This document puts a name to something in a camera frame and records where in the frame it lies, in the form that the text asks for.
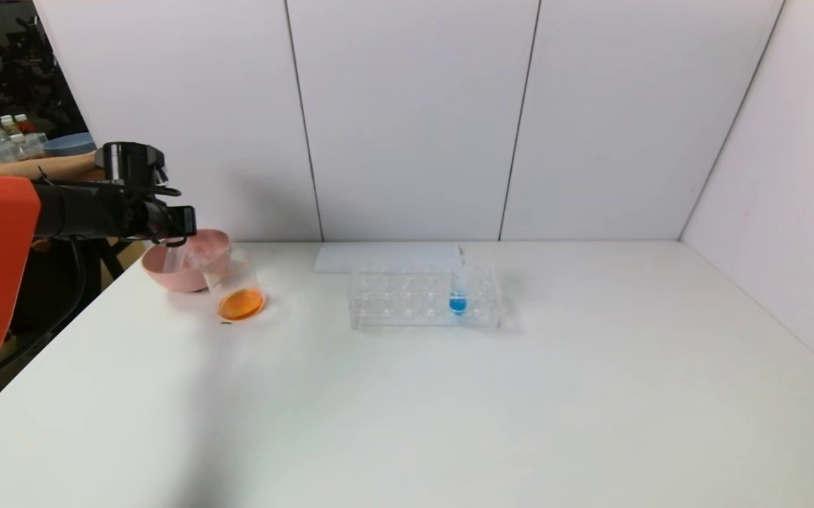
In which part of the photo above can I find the clear glass beaker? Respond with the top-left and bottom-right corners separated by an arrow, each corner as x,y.
198,247 -> 266,323

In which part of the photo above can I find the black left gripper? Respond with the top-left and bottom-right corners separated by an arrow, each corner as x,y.
144,200 -> 197,238

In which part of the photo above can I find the pink plastic bowl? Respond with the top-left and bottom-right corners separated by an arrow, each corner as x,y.
141,229 -> 232,294

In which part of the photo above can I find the test tube with yellow pigment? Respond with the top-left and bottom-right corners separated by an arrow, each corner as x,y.
164,243 -> 190,276

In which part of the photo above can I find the white paper sheet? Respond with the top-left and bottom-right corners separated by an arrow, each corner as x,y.
315,244 -> 464,274

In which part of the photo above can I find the dark background equipment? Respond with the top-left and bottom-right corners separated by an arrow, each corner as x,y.
0,0 -> 86,138

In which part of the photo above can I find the test tube with blue pigment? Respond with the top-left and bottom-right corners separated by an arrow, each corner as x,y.
448,246 -> 471,318

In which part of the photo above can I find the blue bowl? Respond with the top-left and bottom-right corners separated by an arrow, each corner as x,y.
42,132 -> 98,158

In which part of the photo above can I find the clear acrylic test tube rack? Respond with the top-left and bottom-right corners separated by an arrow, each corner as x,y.
349,260 -> 503,332

